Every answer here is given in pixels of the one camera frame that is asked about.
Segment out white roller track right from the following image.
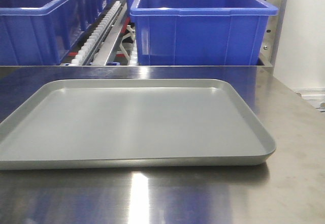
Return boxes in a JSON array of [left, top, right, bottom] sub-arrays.
[[128, 49, 138, 66]]

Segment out white roller track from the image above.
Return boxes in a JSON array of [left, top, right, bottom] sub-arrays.
[[69, 1, 121, 66], [128, 49, 138, 66]]

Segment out blue bin front right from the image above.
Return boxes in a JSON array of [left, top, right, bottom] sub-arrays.
[[130, 0, 278, 66]]

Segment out white roller track centre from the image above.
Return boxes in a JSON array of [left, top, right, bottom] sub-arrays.
[[69, 1, 121, 66]]

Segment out grey plastic tray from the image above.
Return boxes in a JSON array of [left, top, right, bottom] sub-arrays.
[[1, 79, 276, 170]]

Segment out blue bin front left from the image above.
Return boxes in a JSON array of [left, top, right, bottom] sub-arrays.
[[1, 0, 106, 66]]

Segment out steel centre divider rail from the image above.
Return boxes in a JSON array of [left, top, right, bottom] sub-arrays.
[[91, 24, 122, 66]]

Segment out steel shelf upright post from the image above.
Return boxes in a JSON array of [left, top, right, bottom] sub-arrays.
[[259, 0, 287, 69]]

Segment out steel shelf front rail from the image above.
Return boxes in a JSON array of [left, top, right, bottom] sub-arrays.
[[1, 61, 274, 70]]

